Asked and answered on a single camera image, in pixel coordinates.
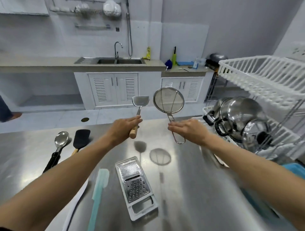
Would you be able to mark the blue towel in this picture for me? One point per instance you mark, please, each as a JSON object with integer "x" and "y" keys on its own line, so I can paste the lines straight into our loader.
{"x": 295, "y": 169}

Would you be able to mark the large steel pot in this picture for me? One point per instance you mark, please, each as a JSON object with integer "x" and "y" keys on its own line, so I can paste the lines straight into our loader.
{"x": 243, "y": 114}

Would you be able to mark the white wall cabinet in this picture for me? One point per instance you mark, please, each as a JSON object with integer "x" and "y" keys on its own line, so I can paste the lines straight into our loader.
{"x": 23, "y": 7}

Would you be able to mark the white plastic dish rack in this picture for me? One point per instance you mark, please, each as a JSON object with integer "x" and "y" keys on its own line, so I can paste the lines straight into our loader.
{"x": 264, "y": 78}

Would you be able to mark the dark wok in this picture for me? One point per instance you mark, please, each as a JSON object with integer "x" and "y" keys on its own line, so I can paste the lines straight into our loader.
{"x": 216, "y": 59}

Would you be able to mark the flat steel grater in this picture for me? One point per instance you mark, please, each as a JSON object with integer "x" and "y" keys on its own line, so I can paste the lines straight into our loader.
{"x": 136, "y": 186}

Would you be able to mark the wall-mounted steel dish rack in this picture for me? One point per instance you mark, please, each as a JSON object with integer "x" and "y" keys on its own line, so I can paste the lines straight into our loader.
{"x": 85, "y": 12}

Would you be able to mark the chrome faucet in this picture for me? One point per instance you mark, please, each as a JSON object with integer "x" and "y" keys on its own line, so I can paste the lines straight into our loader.
{"x": 117, "y": 50}

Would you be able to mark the steel kitchen sink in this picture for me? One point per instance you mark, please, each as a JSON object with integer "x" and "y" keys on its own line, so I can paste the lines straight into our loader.
{"x": 110, "y": 61}

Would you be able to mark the person's right thumb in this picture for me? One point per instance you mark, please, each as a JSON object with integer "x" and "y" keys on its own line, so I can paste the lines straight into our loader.
{"x": 177, "y": 123}

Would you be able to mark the steel pot lid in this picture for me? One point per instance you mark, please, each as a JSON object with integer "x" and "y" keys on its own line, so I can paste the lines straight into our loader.
{"x": 256, "y": 135}

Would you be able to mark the person's left thumb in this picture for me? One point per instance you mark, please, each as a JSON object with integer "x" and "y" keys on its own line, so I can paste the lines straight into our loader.
{"x": 135, "y": 118}

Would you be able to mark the yellow bottle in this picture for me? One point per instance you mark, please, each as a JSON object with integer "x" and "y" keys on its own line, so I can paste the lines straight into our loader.
{"x": 148, "y": 53}

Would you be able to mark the floor drain cover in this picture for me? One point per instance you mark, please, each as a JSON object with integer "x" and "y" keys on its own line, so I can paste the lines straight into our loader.
{"x": 85, "y": 119}

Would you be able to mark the small white louvred cabinet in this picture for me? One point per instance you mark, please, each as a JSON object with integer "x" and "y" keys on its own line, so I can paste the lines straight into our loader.
{"x": 182, "y": 88}

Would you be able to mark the light teal silicone spatula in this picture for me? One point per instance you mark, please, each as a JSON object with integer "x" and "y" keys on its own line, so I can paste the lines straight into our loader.
{"x": 98, "y": 197}

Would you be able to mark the white paper sheet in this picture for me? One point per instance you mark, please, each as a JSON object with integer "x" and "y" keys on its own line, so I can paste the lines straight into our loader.
{"x": 75, "y": 207}

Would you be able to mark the person's left hand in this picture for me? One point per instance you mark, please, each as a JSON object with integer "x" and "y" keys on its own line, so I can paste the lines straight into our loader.
{"x": 122, "y": 131}

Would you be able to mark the person's right forearm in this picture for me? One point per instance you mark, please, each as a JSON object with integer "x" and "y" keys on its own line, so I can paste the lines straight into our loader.
{"x": 256, "y": 176}

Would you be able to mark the blue cloth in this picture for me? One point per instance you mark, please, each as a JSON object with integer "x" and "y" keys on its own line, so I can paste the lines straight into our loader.
{"x": 168, "y": 63}

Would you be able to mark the person's left forearm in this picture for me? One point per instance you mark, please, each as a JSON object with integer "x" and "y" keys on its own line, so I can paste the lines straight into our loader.
{"x": 51, "y": 183}

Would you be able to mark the round steel mesh strainer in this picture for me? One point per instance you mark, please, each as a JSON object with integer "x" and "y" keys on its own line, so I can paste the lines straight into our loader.
{"x": 168, "y": 101}

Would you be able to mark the person's right hand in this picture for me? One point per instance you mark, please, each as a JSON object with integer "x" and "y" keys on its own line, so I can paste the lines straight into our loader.
{"x": 190, "y": 130}

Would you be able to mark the small steel pot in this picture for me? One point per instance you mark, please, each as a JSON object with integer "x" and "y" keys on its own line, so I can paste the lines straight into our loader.
{"x": 215, "y": 111}

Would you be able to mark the white bowls on wall rack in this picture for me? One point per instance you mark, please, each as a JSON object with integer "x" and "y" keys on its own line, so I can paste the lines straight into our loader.
{"x": 111, "y": 8}

